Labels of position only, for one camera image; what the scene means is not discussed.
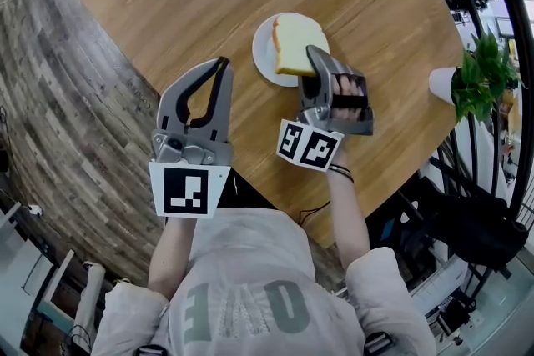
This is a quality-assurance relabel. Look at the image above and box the black bag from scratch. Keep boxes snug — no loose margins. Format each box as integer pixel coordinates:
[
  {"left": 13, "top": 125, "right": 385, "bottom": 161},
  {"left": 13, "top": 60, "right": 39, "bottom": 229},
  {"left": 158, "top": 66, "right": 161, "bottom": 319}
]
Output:
[{"left": 400, "top": 174, "right": 529, "bottom": 276}]

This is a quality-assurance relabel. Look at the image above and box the thin black cable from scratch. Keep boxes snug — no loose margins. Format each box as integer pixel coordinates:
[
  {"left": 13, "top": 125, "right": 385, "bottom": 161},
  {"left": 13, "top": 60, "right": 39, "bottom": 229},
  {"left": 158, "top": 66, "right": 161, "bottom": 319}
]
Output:
[{"left": 298, "top": 199, "right": 333, "bottom": 226}]

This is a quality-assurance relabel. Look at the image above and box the person's right hand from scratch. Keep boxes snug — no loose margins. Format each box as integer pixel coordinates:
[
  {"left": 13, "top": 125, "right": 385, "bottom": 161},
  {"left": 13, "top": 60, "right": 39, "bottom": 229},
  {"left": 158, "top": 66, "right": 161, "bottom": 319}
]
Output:
[{"left": 332, "top": 75, "right": 366, "bottom": 120}]

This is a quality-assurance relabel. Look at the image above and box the black wrist band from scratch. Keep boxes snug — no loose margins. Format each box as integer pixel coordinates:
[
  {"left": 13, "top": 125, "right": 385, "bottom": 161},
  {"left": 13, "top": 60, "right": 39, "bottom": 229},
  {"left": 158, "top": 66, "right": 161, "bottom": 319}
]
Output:
[{"left": 327, "top": 163, "right": 355, "bottom": 184}]

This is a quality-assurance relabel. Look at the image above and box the person's white shirt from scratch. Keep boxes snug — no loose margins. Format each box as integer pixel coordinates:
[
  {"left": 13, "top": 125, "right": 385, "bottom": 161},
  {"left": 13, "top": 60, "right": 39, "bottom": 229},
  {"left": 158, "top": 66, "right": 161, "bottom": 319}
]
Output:
[{"left": 89, "top": 207, "right": 439, "bottom": 356}]

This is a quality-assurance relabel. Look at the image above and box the golden crust bread slice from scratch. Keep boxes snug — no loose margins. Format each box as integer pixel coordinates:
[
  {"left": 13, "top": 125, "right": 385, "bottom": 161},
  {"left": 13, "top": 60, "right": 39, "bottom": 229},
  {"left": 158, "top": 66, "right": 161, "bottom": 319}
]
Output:
[{"left": 271, "top": 12, "right": 331, "bottom": 77}]

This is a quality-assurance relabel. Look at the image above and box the person's left forearm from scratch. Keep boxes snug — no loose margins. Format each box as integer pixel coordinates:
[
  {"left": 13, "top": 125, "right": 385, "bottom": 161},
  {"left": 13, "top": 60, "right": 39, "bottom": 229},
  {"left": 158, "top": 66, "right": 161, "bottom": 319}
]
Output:
[{"left": 146, "top": 215, "right": 199, "bottom": 301}]

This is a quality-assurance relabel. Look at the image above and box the black harness buckle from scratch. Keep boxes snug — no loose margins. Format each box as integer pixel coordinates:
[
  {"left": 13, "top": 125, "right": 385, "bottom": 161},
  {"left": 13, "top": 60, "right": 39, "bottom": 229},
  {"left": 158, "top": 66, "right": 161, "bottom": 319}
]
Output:
[
  {"left": 133, "top": 343, "right": 170, "bottom": 356},
  {"left": 362, "top": 331, "right": 395, "bottom": 356}
]

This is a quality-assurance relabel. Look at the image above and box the black box device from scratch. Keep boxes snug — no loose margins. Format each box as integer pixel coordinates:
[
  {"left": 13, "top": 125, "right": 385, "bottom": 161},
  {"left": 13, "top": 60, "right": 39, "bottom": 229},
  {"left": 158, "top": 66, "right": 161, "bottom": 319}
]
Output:
[{"left": 436, "top": 298, "right": 472, "bottom": 337}]

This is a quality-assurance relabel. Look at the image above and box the green potted plant white pot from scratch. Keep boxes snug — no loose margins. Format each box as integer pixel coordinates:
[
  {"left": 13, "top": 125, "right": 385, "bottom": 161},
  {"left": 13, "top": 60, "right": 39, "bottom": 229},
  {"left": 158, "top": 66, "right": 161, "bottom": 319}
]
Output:
[{"left": 428, "top": 28, "right": 525, "bottom": 124}]

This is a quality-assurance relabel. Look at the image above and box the person's right forearm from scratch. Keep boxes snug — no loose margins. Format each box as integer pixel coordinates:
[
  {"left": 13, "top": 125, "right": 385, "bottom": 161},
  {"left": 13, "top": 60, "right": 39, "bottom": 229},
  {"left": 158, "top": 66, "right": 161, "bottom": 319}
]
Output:
[{"left": 325, "top": 148, "right": 372, "bottom": 270}]

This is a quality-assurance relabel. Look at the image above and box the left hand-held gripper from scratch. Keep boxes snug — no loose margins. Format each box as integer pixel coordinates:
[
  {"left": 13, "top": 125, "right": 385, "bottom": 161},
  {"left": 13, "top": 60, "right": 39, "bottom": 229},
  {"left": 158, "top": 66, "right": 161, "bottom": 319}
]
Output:
[{"left": 148, "top": 58, "right": 234, "bottom": 218}]

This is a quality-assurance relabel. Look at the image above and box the white round plate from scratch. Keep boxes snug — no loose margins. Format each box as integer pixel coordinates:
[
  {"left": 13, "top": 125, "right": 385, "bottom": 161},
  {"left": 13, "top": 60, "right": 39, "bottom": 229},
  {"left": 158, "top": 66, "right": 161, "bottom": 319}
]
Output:
[{"left": 251, "top": 14, "right": 330, "bottom": 88}]

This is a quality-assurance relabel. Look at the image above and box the white furniture frame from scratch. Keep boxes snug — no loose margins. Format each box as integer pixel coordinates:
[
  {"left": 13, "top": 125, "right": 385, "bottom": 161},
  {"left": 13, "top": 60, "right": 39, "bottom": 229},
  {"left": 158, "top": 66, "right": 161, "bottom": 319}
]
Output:
[{"left": 0, "top": 202, "right": 76, "bottom": 330}]

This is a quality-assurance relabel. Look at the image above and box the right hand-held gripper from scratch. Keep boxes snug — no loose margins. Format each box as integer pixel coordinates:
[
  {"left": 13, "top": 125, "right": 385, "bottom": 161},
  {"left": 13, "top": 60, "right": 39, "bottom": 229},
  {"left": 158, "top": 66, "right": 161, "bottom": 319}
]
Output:
[{"left": 275, "top": 45, "right": 375, "bottom": 173}]

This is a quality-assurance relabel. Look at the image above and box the black metal railing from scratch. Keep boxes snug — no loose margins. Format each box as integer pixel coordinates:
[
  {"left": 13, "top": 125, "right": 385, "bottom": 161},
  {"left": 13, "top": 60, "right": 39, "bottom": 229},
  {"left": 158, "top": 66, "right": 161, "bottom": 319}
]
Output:
[{"left": 402, "top": 0, "right": 534, "bottom": 230}]

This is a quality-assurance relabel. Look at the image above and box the white slatted panel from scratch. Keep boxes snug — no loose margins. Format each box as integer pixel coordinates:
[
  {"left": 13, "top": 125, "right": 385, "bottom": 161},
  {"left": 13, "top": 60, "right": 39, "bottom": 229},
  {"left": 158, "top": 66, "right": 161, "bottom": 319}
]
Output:
[{"left": 411, "top": 258, "right": 471, "bottom": 318}]

